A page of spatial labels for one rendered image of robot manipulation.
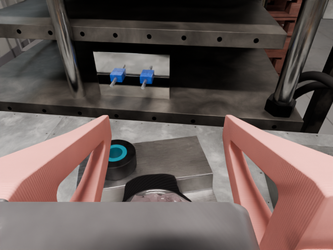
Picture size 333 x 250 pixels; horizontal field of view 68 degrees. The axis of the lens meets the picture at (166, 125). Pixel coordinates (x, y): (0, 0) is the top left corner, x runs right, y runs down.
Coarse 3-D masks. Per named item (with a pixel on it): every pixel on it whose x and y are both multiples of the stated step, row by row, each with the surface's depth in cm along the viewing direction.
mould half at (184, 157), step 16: (144, 144) 54; (160, 144) 54; (176, 144) 54; (192, 144) 54; (144, 160) 51; (160, 160) 51; (176, 160) 51; (192, 160) 51; (80, 176) 47; (128, 176) 47; (176, 176) 47; (192, 176) 47; (208, 176) 48; (112, 192) 45; (192, 192) 49; (208, 192) 49
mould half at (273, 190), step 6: (300, 144) 62; (318, 150) 60; (324, 150) 60; (330, 150) 60; (270, 180) 57; (270, 186) 57; (276, 186) 53; (270, 192) 57; (276, 192) 53; (276, 198) 53
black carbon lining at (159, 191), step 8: (144, 176) 47; (152, 176) 48; (160, 176) 48; (168, 176) 47; (128, 184) 46; (136, 184) 47; (144, 184) 48; (152, 184) 49; (160, 184) 49; (168, 184) 48; (176, 184) 47; (128, 192) 47; (136, 192) 49; (144, 192) 49; (152, 192) 49; (160, 192) 49; (168, 192) 49; (176, 192) 49; (128, 200) 48
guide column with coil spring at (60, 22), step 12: (48, 0) 74; (60, 0) 75; (60, 12) 76; (60, 24) 78; (60, 36) 80; (72, 36) 83; (60, 48) 83; (72, 48) 84; (72, 60) 85; (72, 72) 88; (72, 84) 91; (72, 96) 94; (84, 96) 95
